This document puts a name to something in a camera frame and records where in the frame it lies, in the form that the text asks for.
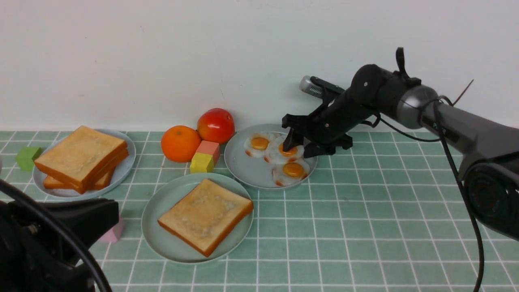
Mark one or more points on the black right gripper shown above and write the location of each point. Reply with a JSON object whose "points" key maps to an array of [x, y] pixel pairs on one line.
{"points": [[373, 90]]}

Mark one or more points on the fried egg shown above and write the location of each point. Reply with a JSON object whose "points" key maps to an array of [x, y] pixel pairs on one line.
{"points": [[274, 153], [290, 173], [256, 144]]}

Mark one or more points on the toast slice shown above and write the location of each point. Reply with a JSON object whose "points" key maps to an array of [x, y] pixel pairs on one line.
{"points": [[104, 181], [206, 216], [77, 158], [111, 165]]}

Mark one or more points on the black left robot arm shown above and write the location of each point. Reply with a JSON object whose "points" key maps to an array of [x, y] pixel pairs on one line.
{"points": [[35, 258]]}

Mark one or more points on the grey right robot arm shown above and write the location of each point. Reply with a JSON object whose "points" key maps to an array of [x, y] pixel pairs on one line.
{"points": [[489, 168]]}

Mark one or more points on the grey plate with eggs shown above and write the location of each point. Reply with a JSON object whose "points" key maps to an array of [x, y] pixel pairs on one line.
{"points": [[254, 172]]}

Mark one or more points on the red apple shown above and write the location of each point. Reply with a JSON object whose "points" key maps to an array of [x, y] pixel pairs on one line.
{"points": [[216, 125]]}

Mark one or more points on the salmon pink cube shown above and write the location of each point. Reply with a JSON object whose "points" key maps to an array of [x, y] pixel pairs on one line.
{"points": [[210, 148]]}

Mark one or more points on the yellow cube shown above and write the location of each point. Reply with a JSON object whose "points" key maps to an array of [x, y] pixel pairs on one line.
{"points": [[201, 163]]}

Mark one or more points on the orange fruit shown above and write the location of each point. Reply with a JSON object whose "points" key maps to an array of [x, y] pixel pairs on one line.
{"points": [[180, 143]]}

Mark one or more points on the green plate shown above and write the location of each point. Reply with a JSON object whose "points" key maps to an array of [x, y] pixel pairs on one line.
{"points": [[172, 247]]}

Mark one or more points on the light blue bread plate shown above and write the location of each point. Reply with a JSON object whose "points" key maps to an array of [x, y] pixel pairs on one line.
{"points": [[120, 173]]}

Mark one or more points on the green cube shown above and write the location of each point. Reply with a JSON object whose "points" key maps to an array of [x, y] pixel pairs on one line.
{"points": [[26, 157]]}

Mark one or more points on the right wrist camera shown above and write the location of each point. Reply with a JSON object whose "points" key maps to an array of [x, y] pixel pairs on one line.
{"points": [[319, 88]]}

